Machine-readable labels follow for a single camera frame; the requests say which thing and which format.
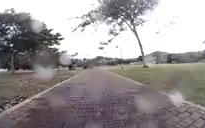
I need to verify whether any pale left kerb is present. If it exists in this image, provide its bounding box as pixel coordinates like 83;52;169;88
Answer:
0;69;87;123

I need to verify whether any leaf-strewn ground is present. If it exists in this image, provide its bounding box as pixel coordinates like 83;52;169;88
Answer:
0;68;85;117

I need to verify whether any leaning broad-crown tree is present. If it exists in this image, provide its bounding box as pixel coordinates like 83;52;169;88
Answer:
71;0;161;69

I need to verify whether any red brick path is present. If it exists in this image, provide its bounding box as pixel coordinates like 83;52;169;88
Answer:
0;67;205;128

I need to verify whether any pale kerb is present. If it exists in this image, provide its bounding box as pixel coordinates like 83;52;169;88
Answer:
107;69;205;116
0;69;87;123

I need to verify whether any distant tree line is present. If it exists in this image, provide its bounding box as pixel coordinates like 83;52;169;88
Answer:
73;49;205;67

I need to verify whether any thin pole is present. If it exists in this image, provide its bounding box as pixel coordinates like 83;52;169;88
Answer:
117;44;125;70

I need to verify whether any large dark tree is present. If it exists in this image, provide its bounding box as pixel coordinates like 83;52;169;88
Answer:
0;7;65;73

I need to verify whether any pale right kerb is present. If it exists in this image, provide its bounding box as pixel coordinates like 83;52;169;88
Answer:
107;69;205;116

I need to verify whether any green grass lawn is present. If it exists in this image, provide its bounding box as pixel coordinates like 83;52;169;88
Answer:
99;62;205;111

